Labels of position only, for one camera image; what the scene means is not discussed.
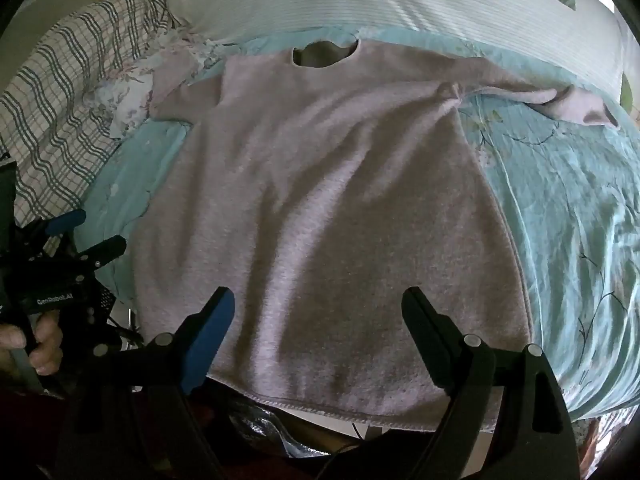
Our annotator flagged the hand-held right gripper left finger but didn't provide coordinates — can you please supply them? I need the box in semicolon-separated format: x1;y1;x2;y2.
57;286;236;480

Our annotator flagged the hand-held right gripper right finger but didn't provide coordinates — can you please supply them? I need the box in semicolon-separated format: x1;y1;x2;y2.
401;286;582;480

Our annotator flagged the white striped bed sheet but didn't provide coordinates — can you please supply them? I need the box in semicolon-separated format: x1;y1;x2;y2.
167;0;640;111

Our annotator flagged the beige towel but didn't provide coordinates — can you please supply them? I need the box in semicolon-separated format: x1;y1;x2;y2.
131;40;622;433

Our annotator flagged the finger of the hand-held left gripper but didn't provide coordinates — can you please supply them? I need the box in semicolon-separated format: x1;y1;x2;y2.
75;235;128;272
42;209;87;237

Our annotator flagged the teal floral quilt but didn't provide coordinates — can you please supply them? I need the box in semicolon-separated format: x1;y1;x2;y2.
80;25;640;422

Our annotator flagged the plaid blanket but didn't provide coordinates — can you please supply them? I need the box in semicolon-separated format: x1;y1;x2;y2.
0;0;176;226

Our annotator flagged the person's left hand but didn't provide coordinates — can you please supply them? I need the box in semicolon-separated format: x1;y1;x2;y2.
0;309;64;377

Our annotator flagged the clear plastic bag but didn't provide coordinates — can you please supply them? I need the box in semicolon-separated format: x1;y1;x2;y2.
225;400;328;461

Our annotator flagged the thin black cable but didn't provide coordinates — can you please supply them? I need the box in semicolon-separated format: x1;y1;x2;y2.
320;422;373;480

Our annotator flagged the pink floral white cloth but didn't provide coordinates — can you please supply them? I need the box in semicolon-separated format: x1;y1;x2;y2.
92;25;226;138

